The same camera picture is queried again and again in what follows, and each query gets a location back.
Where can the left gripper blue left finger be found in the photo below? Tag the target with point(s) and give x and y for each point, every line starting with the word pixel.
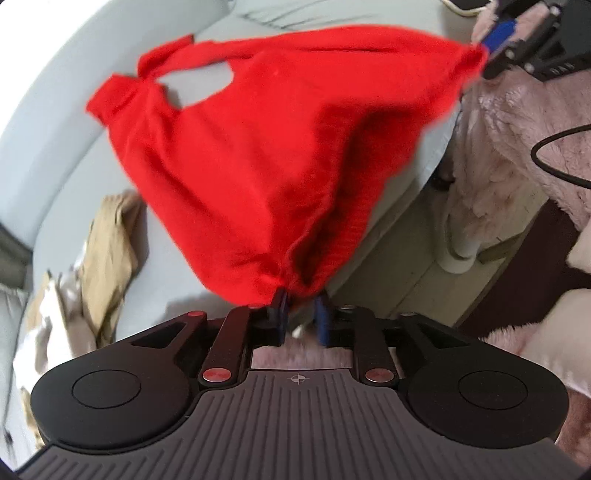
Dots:
pixel 269 324

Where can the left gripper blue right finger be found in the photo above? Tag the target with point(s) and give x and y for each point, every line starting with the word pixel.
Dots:
pixel 327 317

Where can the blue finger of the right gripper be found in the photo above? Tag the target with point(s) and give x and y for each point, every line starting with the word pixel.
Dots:
pixel 498 35

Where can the red sweater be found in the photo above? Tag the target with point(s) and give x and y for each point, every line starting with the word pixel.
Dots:
pixel 264 158

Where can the pink fluffy sleeve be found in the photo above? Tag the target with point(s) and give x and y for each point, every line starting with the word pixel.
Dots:
pixel 500 122

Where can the white table leg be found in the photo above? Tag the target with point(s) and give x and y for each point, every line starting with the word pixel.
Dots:
pixel 456 253

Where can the tan and white garment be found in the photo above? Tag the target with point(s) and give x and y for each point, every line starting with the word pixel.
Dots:
pixel 76 312

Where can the grey sofa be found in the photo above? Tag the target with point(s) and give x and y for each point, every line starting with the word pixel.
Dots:
pixel 57 165

